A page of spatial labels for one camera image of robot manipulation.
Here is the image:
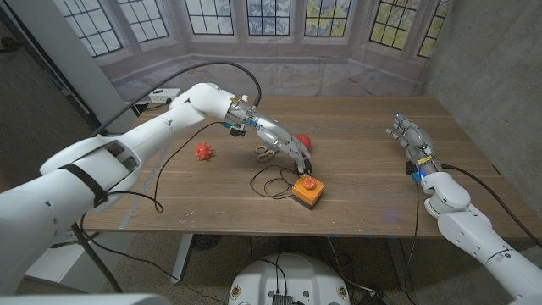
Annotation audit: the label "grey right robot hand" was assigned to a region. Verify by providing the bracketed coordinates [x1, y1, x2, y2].
[384, 113, 444, 177]

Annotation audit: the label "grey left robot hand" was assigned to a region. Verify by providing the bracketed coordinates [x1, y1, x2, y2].
[226, 99, 314, 175]

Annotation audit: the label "orange box with red button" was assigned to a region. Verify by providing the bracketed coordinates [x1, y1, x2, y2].
[290, 173, 326, 211]

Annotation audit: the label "yellow and grey scissors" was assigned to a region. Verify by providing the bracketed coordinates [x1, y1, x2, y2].
[254, 143, 280, 163]

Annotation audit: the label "red spiky ball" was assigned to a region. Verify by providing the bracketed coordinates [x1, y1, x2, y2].
[194, 141, 213, 162]

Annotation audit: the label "printed window backdrop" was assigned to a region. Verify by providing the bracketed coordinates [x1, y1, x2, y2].
[53, 0, 452, 103]

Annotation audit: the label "white power strip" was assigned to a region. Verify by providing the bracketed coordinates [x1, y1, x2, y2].
[148, 87, 182, 105]

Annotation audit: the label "grey table leg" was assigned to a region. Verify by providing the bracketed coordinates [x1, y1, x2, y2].
[384, 237, 414, 292]
[170, 233, 194, 285]

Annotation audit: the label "black fan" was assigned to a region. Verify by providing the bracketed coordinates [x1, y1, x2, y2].
[192, 234, 223, 252]

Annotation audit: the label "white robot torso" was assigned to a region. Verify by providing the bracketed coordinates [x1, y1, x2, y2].
[228, 252, 351, 305]

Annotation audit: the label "black stand leg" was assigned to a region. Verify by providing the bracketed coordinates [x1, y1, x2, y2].
[69, 222, 124, 294]

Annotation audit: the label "white printed floor mat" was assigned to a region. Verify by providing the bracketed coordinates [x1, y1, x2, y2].
[25, 231, 137, 294]

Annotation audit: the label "black USB cable with adapter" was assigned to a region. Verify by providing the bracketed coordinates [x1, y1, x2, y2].
[249, 159, 314, 200]

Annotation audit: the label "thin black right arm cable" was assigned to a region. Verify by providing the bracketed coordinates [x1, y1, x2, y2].
[401, 180, 421, 297]

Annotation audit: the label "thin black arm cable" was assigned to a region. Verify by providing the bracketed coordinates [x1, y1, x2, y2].
[78, 121, 232, 305]
[401, 180, 421, 297]

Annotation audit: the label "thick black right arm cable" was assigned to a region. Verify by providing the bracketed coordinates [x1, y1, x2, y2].
[440, 164, 542, 249]

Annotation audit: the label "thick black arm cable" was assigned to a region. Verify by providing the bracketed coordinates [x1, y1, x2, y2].
[90, 60, 263, 137]
[440, 164, 542, 249]

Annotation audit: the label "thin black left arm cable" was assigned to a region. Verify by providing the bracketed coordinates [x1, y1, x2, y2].
[78, 121, 232, 305]

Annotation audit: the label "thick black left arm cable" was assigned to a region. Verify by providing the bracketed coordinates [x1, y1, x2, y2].
[90, 60, 263, 137]

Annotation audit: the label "white floor cable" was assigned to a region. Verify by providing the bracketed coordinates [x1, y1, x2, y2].
[324, 236, 378, 297]

